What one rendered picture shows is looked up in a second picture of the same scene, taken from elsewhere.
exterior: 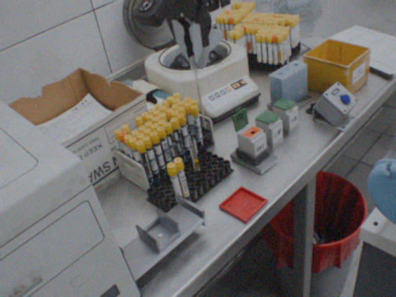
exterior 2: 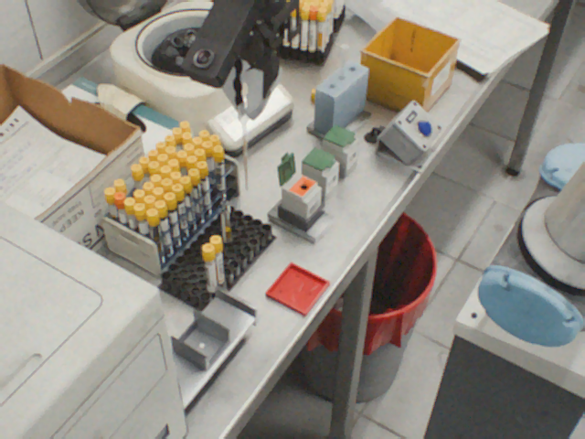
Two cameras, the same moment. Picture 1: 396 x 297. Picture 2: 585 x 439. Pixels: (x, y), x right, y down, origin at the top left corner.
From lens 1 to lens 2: 0.36 m
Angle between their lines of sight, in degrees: 18
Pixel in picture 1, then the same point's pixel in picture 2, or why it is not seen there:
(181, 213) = (223, 311)
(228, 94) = not seen: hidden behind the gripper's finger
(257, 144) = (311, 203)
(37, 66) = not seen: outside the picture
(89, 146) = (67, 217)
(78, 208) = (149, 345)
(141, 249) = (180, 368)
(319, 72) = (384, 78)
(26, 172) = (92, 314)
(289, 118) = (347, 157)
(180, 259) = (228, 374)
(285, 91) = (337, 112)
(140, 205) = not seen: hidden behind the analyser
